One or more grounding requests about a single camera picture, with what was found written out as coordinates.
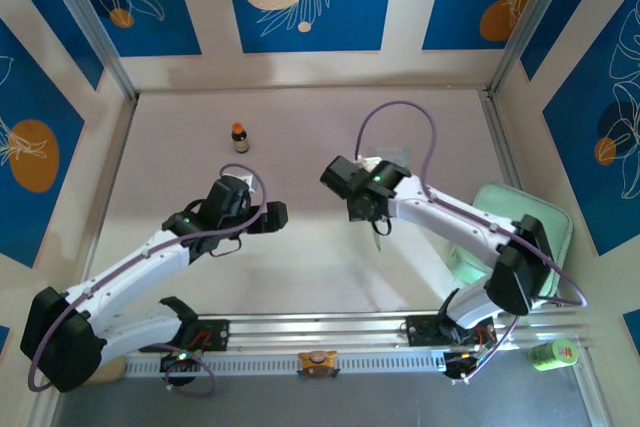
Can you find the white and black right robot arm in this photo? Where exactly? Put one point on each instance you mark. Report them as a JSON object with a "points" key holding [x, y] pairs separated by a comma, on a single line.
{"points": [[450, 212]]}

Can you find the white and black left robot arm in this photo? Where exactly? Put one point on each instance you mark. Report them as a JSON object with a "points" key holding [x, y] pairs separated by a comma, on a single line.
{"points": [[65, 347]]}

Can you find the brown bottle with orange cap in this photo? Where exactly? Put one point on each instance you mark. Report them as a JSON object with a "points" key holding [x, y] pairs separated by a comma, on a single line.
{"points": [[240, 139]]}

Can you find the black electronics module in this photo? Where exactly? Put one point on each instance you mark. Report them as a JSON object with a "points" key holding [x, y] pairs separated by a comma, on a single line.
{"points": [[462, 363], [180, 362]]}

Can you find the yellow orange toy clip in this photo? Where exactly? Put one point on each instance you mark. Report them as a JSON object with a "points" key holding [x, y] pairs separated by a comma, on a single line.
{"points": [[318, 362]]}

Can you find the beige foam roll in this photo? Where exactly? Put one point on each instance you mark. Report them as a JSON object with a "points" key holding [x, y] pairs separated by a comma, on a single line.
{"points": [[116, 369]]}

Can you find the mint green tray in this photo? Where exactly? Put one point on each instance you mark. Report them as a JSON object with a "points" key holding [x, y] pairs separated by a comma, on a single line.
{"points": [[545, 212]]}

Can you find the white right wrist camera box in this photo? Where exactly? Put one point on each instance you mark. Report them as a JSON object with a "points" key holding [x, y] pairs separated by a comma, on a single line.
{"points": [[367, 163]]}

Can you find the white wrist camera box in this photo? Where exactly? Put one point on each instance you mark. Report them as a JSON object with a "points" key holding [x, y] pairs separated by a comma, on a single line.
{"points": [[244, 181], [367, 163]]}

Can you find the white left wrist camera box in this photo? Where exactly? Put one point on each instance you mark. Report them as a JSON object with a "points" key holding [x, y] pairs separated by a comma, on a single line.
{"points": [[244, 181]]}

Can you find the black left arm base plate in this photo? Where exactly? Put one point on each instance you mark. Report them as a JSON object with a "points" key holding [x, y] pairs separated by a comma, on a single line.
{"points": [[215, 334]]}

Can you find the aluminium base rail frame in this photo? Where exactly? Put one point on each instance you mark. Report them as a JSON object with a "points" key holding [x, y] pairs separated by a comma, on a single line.
{"points": [[310, 324]]}

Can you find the aluminium table edge rail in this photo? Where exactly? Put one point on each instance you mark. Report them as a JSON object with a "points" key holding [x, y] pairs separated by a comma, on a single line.
{"points": [[501, 137]]}

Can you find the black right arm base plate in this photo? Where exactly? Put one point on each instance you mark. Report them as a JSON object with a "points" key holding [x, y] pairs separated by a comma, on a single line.
{"points": [[420, 329]]}

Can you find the aluminium corner post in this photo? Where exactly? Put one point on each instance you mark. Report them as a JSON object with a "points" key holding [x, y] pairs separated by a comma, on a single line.
{"points": [[97, 32], [531, 22]]}

